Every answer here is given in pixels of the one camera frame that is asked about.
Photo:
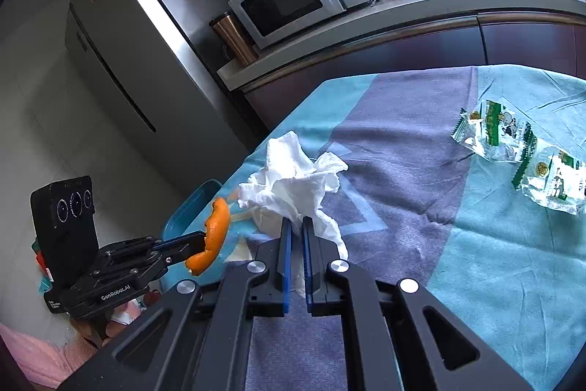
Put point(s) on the dark kitchen base cabinet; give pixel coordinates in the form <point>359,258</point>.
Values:
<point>412,47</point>

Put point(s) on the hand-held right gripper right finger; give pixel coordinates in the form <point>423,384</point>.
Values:
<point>307,272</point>

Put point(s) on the person's left forearm pink sleeve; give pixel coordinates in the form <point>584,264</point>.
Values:
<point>41,359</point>

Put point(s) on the green-edged snack wrapper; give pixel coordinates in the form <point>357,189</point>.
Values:
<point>556,180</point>
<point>494,130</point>

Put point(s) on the grey steel refrigerator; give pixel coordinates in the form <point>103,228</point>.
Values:
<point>137,29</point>

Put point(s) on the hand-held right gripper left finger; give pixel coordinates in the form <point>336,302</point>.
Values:
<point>286,272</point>

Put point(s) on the white tissue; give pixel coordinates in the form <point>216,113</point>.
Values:
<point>293,189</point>

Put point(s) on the person's left hand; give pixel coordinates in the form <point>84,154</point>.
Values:
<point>123,320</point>

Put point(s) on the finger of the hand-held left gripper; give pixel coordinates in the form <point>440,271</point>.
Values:
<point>187,254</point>
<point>183,240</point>

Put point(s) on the large orange peel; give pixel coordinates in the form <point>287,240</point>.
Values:
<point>219,226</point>

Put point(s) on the blue plastic bin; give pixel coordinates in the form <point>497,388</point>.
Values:
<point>187,207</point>

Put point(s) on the copper travel tumbler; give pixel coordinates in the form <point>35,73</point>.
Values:
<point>236,40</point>

